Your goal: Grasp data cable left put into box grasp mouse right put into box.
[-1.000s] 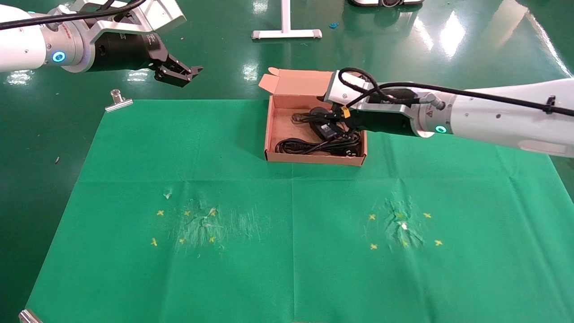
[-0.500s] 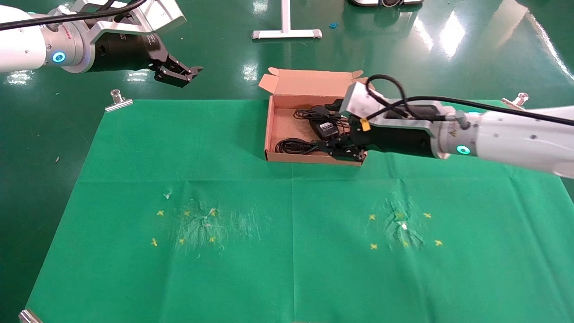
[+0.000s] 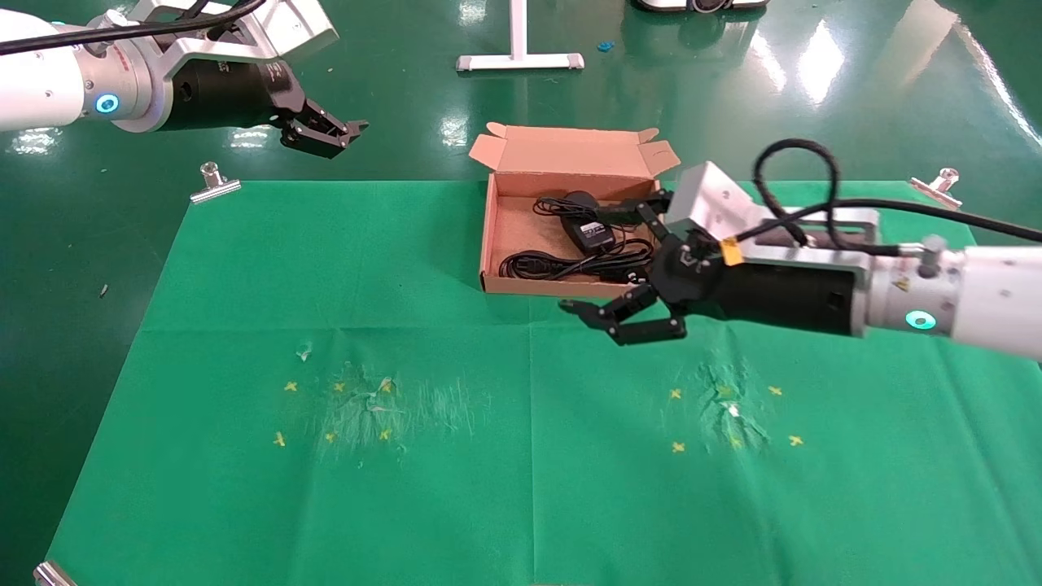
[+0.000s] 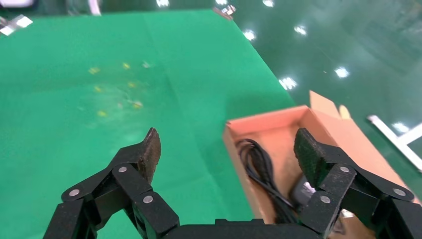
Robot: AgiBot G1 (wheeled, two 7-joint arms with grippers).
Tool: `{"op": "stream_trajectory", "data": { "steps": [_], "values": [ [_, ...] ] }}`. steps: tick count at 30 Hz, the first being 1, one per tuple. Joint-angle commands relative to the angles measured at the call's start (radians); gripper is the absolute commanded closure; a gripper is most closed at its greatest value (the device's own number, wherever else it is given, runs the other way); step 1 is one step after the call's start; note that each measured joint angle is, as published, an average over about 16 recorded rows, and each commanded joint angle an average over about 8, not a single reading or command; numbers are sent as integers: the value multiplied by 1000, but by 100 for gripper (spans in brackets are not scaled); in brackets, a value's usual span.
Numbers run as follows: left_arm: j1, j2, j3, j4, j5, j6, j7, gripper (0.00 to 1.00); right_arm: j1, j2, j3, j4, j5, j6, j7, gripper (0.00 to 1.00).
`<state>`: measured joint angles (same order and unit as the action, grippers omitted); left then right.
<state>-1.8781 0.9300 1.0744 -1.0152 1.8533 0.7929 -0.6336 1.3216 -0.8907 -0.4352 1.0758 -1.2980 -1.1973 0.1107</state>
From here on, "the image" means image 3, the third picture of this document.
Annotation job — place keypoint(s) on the open brown cardboard box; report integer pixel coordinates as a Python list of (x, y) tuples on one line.
[(513, 228)]

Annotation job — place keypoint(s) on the black power adapter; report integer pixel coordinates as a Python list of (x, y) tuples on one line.
[(590, 234)]

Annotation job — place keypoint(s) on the metal binder clip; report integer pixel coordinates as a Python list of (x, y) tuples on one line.
[(936, 193), (53, 575), (216, 191)]

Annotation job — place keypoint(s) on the white T-shaped table leg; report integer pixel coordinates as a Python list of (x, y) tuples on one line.
[(521, 61)]

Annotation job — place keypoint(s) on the white robot base with wheel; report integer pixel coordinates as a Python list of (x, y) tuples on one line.
[(700, 5)]

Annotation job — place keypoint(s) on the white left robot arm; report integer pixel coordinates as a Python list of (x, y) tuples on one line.
[(32, 81)]

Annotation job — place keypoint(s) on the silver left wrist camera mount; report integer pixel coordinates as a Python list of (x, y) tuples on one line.
[(301, 28)]

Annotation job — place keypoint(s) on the green table cloth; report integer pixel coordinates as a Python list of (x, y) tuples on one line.
[(529, 488)]

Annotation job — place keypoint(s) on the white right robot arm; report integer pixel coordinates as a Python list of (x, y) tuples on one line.
[(993, 293)]

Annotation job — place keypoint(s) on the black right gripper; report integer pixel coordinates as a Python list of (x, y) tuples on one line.
[(781, 297)]

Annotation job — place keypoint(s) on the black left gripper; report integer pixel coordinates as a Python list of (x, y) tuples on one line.
[(220, 94)]

